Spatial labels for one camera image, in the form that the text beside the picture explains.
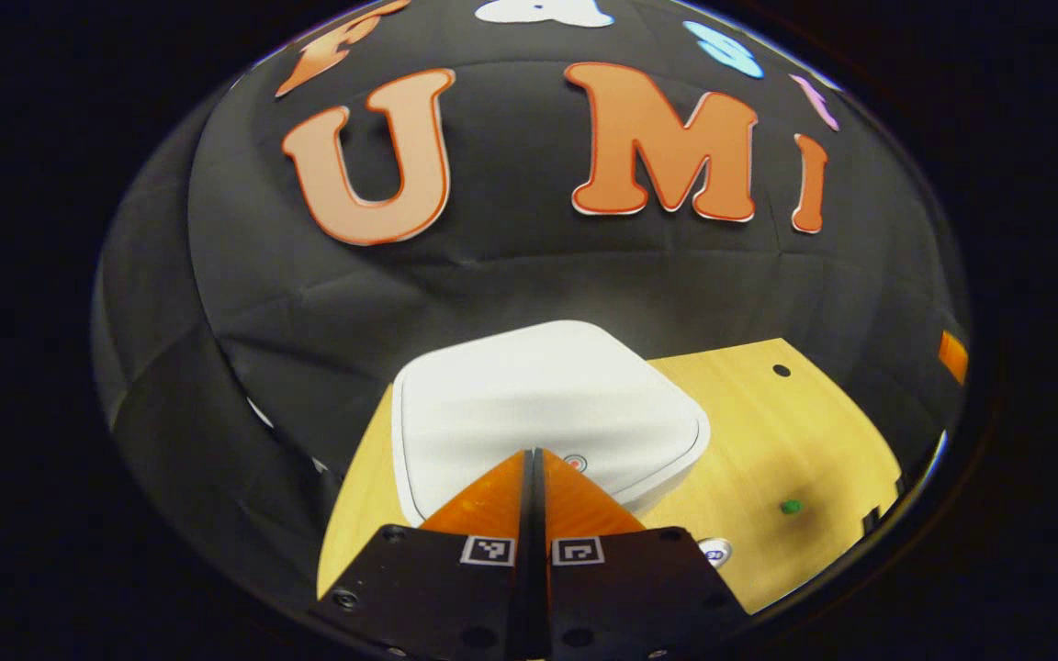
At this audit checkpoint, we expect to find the black backdrop cloth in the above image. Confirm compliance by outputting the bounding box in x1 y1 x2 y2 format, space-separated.
185 0 969 478

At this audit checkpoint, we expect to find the black side partition panel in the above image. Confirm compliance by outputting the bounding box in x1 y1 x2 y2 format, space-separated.
93 92 337 607

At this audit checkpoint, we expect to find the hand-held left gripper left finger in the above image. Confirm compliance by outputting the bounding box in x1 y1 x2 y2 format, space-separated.
309 448 537 661

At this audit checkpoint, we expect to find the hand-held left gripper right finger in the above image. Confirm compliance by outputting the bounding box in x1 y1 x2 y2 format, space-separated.
536 448 750 661

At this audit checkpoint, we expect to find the white desktop garbage bin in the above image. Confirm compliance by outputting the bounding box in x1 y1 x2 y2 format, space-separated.
391 319 712 527

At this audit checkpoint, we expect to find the wooden desktop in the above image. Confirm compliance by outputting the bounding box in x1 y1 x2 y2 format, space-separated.
316 337 904 616

